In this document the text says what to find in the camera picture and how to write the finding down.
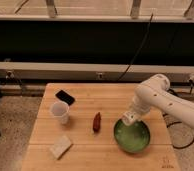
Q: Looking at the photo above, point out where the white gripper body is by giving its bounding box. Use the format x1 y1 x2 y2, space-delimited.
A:
130 101 151 120

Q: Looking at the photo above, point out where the clear plastic bottle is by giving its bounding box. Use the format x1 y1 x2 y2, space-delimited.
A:
122 112 137 126

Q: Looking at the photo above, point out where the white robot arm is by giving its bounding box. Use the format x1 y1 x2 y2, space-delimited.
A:
129 74 194 129

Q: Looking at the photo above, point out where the green ceramic bowl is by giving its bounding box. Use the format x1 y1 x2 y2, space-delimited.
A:
114 119 151 154

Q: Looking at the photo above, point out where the red chili pepper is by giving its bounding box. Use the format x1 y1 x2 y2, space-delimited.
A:
93 112 101 132

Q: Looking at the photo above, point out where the black rectangular phone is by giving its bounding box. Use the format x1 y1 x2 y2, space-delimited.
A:
56 90 75 105

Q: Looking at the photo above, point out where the white plastic cup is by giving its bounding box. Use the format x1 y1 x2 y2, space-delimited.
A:
50 101 69 124

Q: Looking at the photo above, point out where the white sponge block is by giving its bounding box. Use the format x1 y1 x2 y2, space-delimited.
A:
50 135 72 159

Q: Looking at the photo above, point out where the black floor cable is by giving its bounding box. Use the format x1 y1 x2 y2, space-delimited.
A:
165 87 194 150

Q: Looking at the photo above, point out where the black hanging cable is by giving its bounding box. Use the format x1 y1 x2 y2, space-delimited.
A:
118 13 154 82

